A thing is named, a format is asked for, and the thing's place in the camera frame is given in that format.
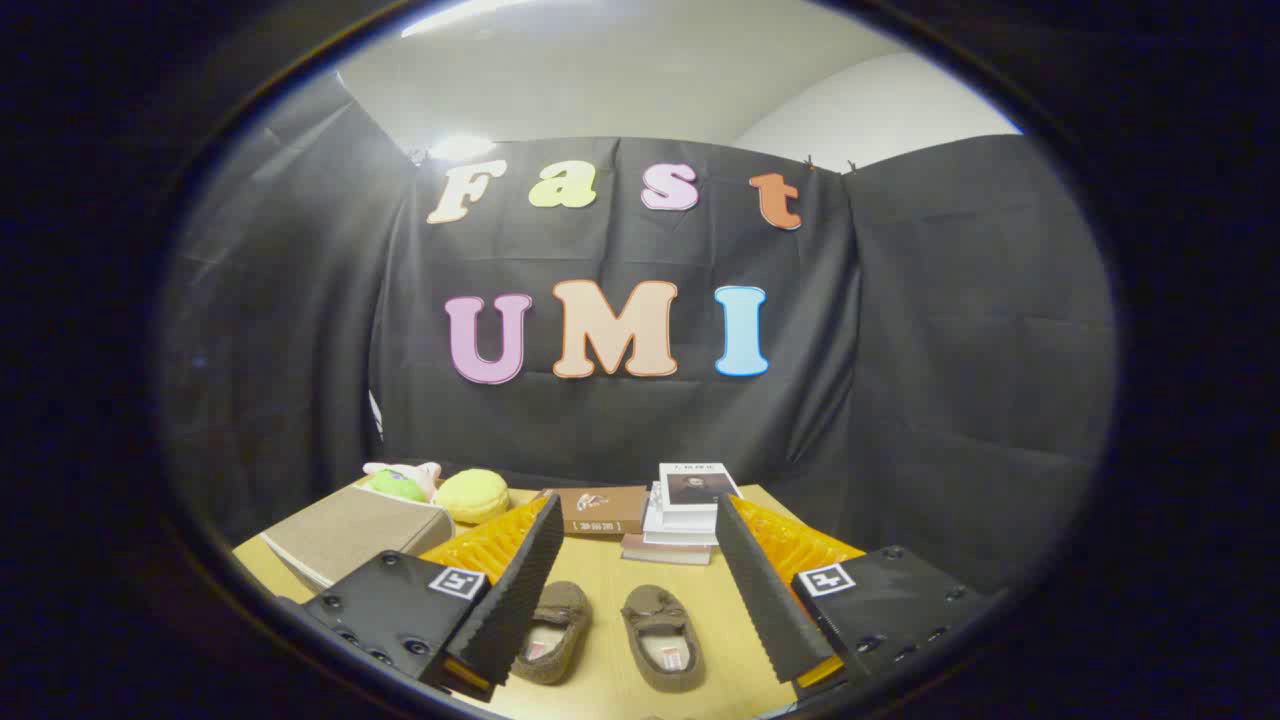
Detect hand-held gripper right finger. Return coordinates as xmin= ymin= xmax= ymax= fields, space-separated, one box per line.
xmin=714 ymin=493 xmax=991 ymax=701

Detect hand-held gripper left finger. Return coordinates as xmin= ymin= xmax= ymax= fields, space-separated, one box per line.
xmin=300 ymin=493 xmax=566 ymax=703

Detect brown fluffy shoe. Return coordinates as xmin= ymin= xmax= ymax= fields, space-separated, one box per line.
xmin=510 ymin=580 xmax=593 ymax=687
xmin=620 ymin=584 xmax=706 ymax=693

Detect beige fabric storage box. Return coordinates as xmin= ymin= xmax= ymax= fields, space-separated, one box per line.
xmin=260 ymin=485 xmax=456 ymax=593

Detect plain white book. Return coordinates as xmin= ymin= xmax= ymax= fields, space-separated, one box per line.
xmin=642 ymin=482 xmax=721 ymax=547

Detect yellow round plush toy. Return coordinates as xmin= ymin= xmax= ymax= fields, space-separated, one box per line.
xmin=433 ymin=468 xmax=511 ymax=526

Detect pinkish brown book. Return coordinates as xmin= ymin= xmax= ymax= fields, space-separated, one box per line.
xmin=620 ymin=533 xmax=713 ymax=567

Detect pink and green plush toy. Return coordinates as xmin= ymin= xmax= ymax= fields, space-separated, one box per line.
xmin=362 ymin=461 xmax=443 ymax=504

